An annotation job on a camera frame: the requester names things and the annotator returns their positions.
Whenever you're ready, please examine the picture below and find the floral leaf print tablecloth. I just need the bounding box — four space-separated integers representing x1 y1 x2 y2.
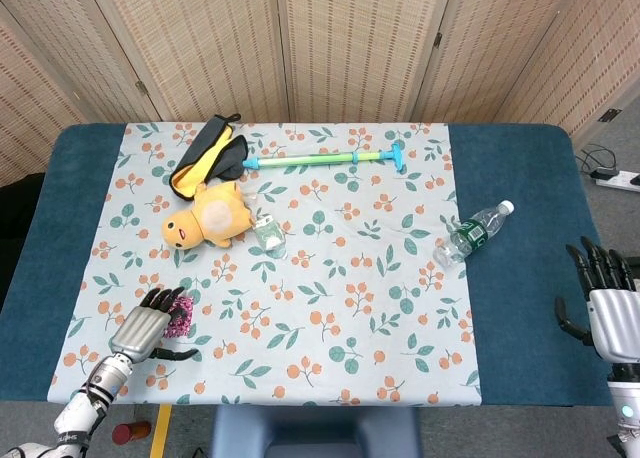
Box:
47 121 484 408

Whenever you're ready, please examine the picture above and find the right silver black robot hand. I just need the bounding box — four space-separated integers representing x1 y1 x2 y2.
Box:
554 236 640 364

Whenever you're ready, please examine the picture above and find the woven bamboo screen panel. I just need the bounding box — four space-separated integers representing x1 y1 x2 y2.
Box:
274 0 456 124
84 0 294 124
0 0 169 127
499 0 640 144
0 2 94 189
409 0 594 127

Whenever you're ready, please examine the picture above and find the teal table cover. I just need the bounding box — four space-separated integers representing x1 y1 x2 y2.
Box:
0 121 617 409

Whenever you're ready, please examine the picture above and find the clear water bottle green label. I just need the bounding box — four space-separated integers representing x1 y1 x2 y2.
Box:
432 199 516 269

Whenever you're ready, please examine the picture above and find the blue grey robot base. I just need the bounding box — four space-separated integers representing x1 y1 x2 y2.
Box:
209 406 424 458

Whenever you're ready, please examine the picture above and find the small green clear packet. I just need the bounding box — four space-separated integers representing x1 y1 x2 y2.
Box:
252 212 289 259

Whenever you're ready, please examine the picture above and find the black power cable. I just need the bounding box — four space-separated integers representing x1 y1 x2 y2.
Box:
574 145 619 174

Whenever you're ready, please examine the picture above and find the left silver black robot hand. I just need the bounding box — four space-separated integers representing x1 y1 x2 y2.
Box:
109 286 201 364

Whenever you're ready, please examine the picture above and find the white power strip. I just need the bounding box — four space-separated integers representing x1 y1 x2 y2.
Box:
589 169 640 193

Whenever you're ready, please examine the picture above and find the yellow plush duck toy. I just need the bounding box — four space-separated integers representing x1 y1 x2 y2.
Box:
160 180 254 251

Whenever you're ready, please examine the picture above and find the grey yellow fabric pouch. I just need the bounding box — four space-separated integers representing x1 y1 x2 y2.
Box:
168 112 250 202

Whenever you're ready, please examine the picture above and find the red orange cylinder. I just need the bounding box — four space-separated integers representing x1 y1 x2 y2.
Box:
111 420 152 445

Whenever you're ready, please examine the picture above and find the black bulky object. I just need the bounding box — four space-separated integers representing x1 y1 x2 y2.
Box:
0 172 47 309

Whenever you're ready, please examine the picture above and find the pink patterned block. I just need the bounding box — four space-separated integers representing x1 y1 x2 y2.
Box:
163 293 195 339

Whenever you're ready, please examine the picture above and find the green blue water squirter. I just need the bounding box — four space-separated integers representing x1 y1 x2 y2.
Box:
242 141 407 173

